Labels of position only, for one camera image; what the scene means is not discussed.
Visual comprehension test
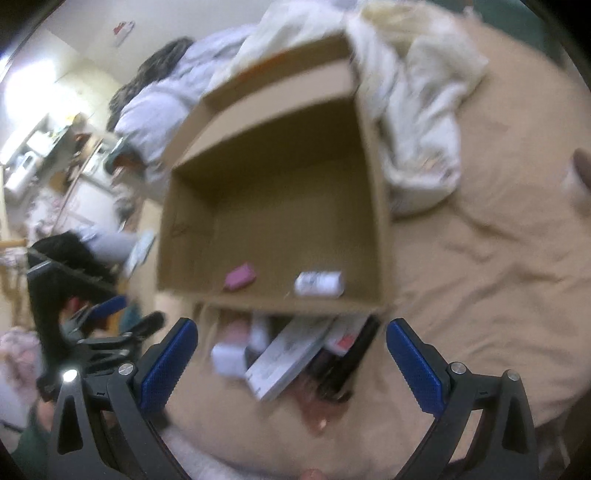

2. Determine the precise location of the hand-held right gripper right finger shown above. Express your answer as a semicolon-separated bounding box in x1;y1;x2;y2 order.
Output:
386;318;541;480

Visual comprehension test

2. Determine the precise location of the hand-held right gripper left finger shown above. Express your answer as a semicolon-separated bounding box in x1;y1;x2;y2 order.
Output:
46;318;199;480

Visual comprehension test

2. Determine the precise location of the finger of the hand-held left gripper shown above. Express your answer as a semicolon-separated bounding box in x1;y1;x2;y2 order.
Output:
119;311;167;339
87;295;129;322

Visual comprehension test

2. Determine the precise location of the black rectangular case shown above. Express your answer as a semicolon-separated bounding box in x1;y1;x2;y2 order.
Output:
307;316;382;402

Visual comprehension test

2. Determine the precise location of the white charger plug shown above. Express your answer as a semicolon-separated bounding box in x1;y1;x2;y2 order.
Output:
211;342;247;377

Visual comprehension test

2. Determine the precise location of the small pink case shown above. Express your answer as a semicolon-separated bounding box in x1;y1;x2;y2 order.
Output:
224;263;257;291

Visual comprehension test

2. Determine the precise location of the white rectangular box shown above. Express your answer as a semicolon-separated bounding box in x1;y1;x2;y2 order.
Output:
245;316;333;401

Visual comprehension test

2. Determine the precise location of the white labelled bottle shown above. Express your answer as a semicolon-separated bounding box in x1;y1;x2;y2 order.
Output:
294;271;345;297

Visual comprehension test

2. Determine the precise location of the cardboard box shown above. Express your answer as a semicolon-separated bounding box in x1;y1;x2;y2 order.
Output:
156;32;394;315

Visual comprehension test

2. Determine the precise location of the black cloth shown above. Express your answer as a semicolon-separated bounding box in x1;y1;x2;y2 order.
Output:
34;233;116;287

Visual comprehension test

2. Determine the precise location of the white cabinet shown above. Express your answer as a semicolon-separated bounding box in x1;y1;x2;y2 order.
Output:
69;175;122;228

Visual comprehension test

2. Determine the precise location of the white kitchen appliance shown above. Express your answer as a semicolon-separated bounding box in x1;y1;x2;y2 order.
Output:
4;154;38;192

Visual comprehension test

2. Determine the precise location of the tan bed sheet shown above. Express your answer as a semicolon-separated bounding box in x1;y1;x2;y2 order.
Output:
152;18;591;480

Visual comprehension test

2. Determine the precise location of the lavender quilt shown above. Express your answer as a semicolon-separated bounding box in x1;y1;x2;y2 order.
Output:
113;25;259;185

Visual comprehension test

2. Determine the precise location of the dark camouflage cloth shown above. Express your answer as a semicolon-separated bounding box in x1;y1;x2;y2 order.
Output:
107;39;195;132

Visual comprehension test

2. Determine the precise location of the cream printed blanket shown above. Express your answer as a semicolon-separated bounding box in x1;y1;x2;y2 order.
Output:
240;0;490;215

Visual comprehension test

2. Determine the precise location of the white jar brown lid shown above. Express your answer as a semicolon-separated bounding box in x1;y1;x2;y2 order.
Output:
563;150;591;195

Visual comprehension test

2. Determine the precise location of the wall sticker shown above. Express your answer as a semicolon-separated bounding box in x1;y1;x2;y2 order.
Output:
113;21;136;47

